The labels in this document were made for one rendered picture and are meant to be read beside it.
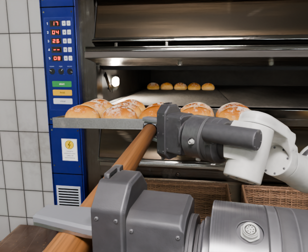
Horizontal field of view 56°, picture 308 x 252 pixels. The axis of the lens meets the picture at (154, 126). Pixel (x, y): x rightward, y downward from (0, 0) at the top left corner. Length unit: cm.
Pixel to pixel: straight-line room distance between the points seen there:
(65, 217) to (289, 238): 16
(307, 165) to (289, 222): 44
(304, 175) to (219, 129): 21
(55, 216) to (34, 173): 131
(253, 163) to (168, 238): 33
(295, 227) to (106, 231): 12
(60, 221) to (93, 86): 112
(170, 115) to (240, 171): 19
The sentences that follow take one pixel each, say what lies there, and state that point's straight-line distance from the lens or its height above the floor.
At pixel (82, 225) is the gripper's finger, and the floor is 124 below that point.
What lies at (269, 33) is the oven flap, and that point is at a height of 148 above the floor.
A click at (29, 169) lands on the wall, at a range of 157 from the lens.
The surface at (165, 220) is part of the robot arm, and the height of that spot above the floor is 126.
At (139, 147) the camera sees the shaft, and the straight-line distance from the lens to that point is 47.
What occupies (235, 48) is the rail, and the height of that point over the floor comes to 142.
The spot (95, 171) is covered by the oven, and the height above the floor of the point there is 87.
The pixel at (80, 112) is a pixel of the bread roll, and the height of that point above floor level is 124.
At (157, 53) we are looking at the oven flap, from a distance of 112.
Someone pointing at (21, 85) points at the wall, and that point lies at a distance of 149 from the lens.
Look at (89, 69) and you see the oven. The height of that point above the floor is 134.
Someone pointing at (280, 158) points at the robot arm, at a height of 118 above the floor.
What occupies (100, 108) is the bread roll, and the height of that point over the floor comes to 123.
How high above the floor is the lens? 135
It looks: 12 degrees down
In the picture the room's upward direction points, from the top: straight up
